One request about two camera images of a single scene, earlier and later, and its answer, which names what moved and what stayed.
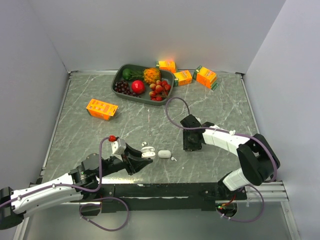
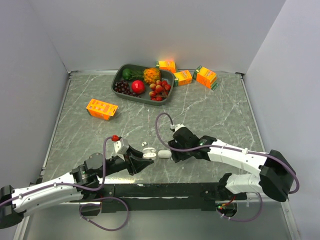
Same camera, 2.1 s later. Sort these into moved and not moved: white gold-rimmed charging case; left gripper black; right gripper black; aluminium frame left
Moved: right gripper black
Not moved: white gold-rimmed charging case; left gripper black; aluminium frame left
